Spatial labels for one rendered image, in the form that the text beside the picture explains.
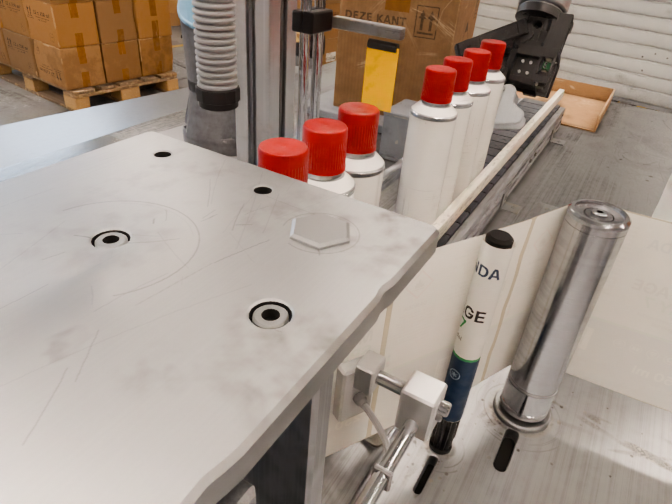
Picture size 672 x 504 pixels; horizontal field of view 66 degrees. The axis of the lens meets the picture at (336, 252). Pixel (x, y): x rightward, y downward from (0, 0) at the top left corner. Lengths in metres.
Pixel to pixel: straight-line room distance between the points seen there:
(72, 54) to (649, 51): 4.07
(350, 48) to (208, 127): 0.46
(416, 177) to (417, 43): 0.56
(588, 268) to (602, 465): 0.17
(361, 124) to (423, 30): 0.72
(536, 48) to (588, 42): 4.02
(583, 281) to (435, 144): 0.27
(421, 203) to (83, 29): 3.38
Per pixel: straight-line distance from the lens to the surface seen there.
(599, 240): 0.36
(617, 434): 0.50
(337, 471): 0.46
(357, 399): 0.30
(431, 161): 0.59
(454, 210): 0.66
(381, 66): 0.48
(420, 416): 0.28
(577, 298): 0.38
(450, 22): 1.11
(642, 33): 4.81
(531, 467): 0.44
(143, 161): 0.17
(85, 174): 0.17
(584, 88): 1.66
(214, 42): 0.42
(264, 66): 0.53
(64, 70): 3.82
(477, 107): 0.70
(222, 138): 0.81
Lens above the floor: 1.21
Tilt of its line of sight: 33 degrees down
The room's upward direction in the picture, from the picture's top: 5 degrees clockwise
